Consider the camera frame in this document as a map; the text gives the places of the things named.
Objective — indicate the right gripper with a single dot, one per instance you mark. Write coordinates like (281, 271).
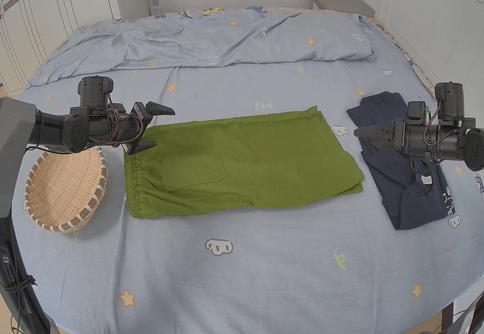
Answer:
(419, 139)

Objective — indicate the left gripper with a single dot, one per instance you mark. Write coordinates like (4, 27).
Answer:
(130, 128)

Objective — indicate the green shorts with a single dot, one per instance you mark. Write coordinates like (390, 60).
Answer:
(264, 166)

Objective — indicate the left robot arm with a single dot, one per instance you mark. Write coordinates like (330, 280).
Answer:
(75, 132)

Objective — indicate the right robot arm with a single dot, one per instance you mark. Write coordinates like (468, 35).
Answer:
(450, 102)

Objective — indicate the dark blue garment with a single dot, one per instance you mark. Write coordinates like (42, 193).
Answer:
(400, 196)

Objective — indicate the round woven basket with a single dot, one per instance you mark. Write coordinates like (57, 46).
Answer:
(60, 189)

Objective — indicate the pale blue quilt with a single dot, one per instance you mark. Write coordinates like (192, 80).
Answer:
(227, 41)

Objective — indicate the grey bedside table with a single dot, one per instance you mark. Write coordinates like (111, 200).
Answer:
(340, 2)

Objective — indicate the white wardrobe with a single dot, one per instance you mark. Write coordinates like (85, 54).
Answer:
(45, 3)

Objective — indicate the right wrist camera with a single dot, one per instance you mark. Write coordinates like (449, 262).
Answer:
(416, 111)

